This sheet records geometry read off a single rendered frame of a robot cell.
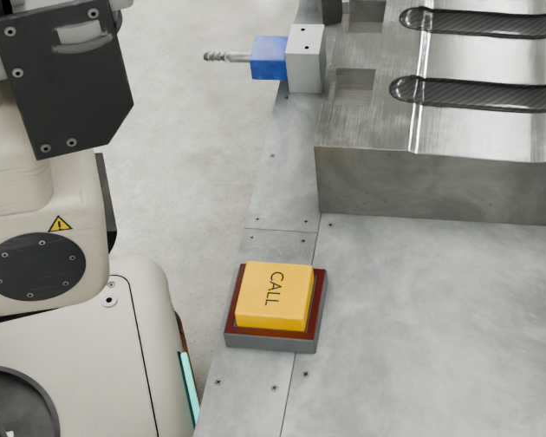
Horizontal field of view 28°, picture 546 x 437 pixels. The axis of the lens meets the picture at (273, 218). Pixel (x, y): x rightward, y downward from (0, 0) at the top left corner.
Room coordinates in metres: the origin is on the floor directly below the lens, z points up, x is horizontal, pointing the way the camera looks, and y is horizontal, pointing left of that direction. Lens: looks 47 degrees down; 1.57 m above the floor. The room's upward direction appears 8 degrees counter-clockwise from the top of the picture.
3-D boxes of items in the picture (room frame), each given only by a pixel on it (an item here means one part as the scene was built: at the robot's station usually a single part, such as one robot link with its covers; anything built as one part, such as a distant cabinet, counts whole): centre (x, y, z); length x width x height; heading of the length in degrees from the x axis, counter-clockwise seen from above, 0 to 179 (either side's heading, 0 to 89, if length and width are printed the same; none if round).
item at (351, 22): (0.89, -0.12, 0.87); 0.05 x 0.05 x 0.04; 75
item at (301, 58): (0.93, -0.01, 0.83); 0.13 x 0.05 x 0.05; 76
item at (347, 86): (0.79, -0.09, 0.87); 0.05 x 0.05 x 0.04; 75
